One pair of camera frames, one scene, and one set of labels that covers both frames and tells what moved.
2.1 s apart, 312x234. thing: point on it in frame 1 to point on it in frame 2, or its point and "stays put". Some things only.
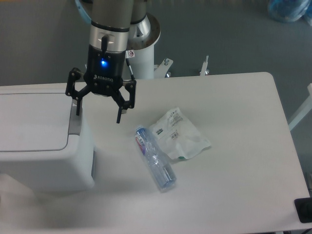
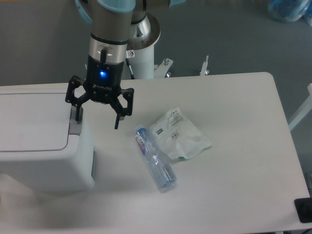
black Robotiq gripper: x=105 y=75 to x=103 y=82
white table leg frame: x=305 y=111 stays put
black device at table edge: x=303 y=209 stays put
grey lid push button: x=75 y=121 stays put
